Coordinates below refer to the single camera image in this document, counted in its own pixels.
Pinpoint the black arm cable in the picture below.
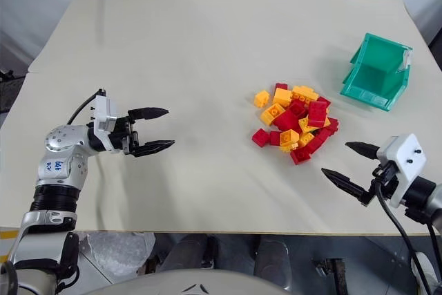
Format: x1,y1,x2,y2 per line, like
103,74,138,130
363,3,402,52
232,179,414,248
374,170,434,295
66,88,106,126

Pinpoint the black metal bracket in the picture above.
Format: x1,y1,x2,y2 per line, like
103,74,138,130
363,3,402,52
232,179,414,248
311,256,350,295

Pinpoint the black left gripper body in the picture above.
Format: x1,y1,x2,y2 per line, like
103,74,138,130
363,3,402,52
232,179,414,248
107,114,140,155

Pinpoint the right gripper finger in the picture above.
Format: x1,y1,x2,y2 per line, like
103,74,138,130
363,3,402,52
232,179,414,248
320,167,374,207
345,141,380,162

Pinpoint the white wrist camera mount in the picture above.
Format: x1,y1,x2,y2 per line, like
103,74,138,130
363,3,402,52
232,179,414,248
87,95,120,134
375,133,427,209

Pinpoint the crinkled clear plastic bag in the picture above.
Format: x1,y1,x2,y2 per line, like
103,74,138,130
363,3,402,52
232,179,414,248
78,232,157,285

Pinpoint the white rounded robot part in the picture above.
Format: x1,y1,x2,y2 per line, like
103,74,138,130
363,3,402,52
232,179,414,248
410,251,442,295

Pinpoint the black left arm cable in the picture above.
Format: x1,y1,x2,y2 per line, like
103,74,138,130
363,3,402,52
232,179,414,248
66,88,106,126

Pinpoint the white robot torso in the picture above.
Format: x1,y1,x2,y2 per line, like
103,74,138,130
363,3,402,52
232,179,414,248
78,268,295,295

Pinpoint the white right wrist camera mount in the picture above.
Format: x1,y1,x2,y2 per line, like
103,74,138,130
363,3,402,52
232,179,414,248
375,133,427,209

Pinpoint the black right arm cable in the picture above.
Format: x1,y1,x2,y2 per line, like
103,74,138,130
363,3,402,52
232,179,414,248
374,170,434,295

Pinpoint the dark grey rounded shape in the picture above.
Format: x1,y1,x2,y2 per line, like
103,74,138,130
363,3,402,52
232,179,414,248
155,234,218,276

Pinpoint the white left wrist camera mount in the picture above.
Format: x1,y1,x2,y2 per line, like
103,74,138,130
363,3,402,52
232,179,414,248
87,95,120,134

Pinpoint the green plastic bin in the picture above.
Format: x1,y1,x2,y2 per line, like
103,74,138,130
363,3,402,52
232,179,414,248
339,32,414,113

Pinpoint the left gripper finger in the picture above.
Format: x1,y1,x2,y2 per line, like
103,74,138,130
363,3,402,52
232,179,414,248
131,139,176,158
127,106,170,124

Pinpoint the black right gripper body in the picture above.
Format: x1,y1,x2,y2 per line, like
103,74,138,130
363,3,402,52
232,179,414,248
370,160,402,202

